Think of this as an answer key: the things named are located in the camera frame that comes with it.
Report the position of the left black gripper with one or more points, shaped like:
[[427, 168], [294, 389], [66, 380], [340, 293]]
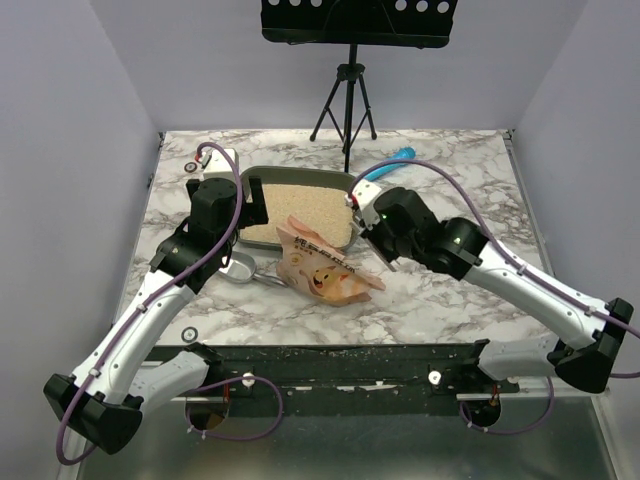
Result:
[[253, 213]]

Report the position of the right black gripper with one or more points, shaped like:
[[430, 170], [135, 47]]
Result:
[[375, 240]]

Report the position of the silver metal scoop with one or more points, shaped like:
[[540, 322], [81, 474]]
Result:
[[241, 268]]

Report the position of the pink cat litter bag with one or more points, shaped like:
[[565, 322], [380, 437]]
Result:
[[312, 266]]

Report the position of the grey bag clip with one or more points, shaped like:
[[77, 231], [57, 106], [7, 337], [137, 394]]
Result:
[[385, 255]]

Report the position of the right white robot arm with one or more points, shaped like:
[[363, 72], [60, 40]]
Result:
[[586, 332]]

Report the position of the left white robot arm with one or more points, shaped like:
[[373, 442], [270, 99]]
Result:
[[106, 397]]

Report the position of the grey plastic litter box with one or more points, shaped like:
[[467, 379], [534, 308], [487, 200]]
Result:
[[297, 176]]

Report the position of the beige litter in box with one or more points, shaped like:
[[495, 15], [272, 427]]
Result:
[[320, 208]]

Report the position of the brown poker chip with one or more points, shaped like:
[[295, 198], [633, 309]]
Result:
[[190, 167]]

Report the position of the black music stand tripod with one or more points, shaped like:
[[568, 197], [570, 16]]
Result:
[[408, 24]]

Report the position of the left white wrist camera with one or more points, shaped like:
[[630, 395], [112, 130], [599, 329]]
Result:
[[214, 165]]

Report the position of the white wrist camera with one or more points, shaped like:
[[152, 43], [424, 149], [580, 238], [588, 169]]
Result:
[[361, 200], [214, 165]]

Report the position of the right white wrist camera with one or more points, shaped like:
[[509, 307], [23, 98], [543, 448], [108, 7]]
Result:
[[361, 200]]

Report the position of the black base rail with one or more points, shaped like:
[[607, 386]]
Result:
[[350, 380]]

